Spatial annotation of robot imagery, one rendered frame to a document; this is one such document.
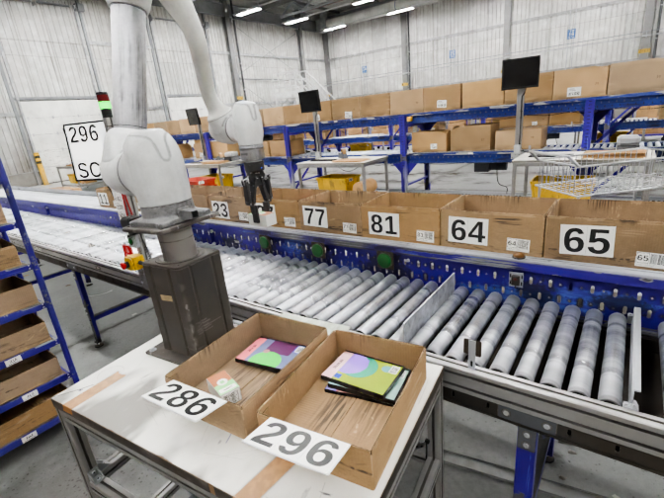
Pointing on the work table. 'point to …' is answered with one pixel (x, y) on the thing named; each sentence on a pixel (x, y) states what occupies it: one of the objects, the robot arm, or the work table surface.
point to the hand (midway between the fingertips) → (261, 212)
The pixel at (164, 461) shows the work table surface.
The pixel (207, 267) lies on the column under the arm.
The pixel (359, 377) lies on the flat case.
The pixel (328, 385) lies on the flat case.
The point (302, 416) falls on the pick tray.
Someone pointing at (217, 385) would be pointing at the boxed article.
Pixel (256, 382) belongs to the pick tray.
